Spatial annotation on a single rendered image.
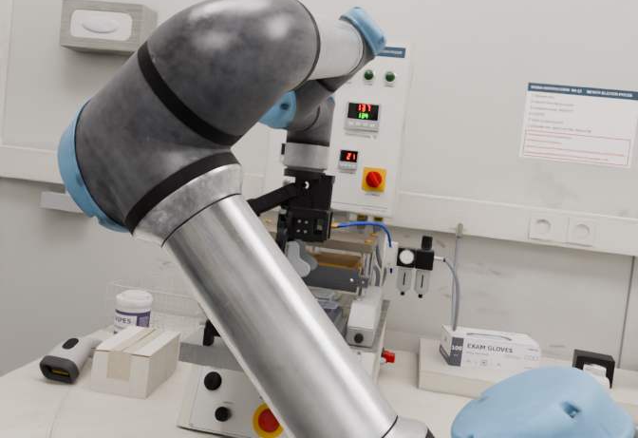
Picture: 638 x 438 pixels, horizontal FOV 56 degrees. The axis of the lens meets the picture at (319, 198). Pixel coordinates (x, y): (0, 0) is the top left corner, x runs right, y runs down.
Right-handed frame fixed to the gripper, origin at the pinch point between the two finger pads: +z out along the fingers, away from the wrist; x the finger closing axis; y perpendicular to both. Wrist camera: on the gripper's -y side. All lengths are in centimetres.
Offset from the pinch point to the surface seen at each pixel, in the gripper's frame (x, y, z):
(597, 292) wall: 77, 74, 5
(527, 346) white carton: 56, 53, 18
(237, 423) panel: 3.3, -5.7, 26.8
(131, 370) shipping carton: 11.6, -31.0, 23.9
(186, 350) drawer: -15.4, -9.9, 8.6
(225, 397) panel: 4.9, -9.0, 23.3
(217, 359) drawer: -15.4, -4.9, 9.2
